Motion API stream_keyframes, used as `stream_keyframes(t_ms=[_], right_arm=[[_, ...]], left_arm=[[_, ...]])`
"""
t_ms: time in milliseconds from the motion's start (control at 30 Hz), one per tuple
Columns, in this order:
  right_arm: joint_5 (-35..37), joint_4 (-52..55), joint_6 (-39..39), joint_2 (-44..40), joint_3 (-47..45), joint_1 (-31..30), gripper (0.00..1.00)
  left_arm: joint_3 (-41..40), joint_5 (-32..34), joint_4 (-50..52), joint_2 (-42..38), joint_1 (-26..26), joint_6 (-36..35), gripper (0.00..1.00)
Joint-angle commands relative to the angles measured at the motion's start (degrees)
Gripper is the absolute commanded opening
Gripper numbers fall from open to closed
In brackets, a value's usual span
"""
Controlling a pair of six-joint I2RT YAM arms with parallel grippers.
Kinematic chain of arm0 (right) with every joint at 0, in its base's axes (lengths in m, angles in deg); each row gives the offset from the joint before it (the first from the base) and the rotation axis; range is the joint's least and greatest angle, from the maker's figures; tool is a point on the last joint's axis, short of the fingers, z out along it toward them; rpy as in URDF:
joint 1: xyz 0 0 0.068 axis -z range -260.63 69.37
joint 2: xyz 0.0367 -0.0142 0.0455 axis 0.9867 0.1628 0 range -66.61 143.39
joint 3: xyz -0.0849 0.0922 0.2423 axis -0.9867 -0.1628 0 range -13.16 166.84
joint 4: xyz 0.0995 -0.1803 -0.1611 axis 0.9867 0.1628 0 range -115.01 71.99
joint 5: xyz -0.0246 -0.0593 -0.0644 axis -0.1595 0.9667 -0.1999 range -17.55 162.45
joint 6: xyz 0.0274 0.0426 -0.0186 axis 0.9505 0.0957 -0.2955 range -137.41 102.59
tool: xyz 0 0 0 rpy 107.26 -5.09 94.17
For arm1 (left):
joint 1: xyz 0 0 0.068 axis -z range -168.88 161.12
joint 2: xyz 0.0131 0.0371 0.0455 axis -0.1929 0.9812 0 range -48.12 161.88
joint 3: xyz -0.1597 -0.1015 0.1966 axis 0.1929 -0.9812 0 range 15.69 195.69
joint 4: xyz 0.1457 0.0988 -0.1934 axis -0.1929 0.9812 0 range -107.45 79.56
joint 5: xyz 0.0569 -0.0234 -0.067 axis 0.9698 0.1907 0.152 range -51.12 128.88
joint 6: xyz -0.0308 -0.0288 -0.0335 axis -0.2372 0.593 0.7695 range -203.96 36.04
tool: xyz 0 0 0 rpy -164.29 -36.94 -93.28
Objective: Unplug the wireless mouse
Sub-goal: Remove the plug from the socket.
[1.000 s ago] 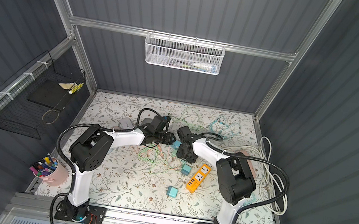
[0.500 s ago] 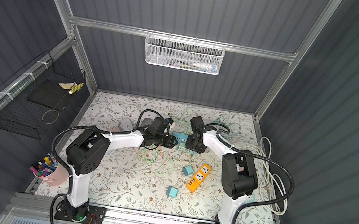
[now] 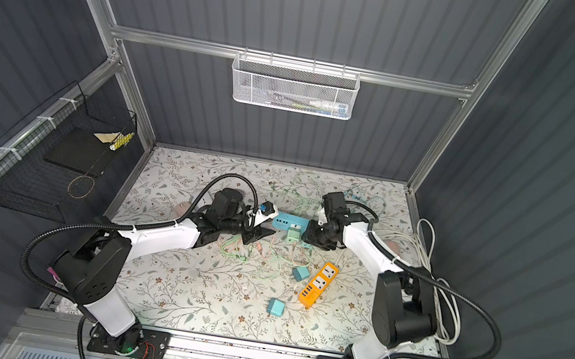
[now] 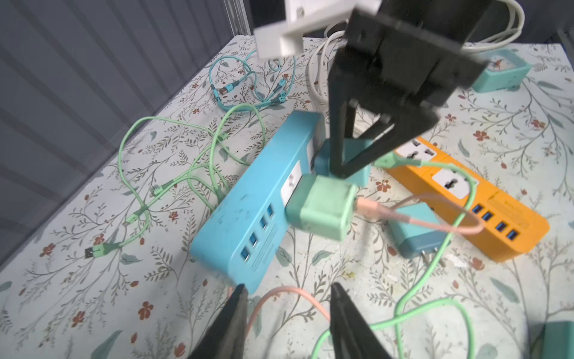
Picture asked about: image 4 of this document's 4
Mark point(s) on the light green charger plug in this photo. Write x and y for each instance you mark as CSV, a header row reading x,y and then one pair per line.
x,y
323,206

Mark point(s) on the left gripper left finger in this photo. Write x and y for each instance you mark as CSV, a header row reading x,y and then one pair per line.
x,y
225,338

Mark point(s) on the blue-grey charger plug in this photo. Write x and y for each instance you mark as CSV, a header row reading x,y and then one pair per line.
x,y
414,241

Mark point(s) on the teal charger plug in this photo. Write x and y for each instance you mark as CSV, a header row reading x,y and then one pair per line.
x,y
351,148

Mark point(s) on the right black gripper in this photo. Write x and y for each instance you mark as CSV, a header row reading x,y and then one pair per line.
x,y
409,52

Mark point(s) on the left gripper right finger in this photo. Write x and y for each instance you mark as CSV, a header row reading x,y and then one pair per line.
x,y
351,335

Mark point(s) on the teal charger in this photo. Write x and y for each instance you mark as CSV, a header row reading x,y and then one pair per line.
x,y
557,340

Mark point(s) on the blue power strip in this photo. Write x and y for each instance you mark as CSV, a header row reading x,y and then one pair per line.
x,y
242,236

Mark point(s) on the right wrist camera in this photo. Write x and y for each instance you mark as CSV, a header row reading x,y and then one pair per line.
x,y
284,38

